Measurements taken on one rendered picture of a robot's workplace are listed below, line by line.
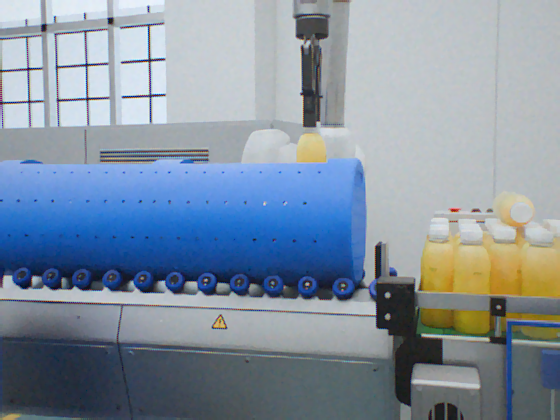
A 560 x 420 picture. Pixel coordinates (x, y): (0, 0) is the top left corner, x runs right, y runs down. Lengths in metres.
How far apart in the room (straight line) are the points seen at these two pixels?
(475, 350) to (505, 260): 0.18
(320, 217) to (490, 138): 2.81
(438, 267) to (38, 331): 0.90
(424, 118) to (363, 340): 2.89
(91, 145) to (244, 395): 2.35
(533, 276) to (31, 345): 1.09
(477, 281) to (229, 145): 2.06
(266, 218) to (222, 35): 3.09
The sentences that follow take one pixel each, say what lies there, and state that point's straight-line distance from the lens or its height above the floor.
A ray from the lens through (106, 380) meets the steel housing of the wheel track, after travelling 1.63.
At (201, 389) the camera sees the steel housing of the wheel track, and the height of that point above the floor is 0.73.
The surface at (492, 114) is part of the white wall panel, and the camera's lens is 4.11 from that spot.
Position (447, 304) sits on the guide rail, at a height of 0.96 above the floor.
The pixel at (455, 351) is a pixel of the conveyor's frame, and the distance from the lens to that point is 1.29.
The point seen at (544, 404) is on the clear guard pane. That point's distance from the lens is 1.28.
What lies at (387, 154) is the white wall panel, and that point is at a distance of 4.22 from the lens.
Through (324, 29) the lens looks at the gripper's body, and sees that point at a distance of 1.52.
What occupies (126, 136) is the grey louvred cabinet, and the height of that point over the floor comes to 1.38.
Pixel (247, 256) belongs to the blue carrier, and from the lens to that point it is 1.43.
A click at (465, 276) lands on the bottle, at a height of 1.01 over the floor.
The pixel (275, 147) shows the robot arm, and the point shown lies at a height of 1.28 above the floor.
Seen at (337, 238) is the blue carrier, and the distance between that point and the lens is 1.36.
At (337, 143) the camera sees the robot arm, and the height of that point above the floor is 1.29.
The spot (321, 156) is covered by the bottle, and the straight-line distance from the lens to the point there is 1.49.
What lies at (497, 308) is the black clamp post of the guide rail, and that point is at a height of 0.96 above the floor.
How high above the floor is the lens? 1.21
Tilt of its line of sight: 3 degrees down
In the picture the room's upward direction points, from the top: straight up
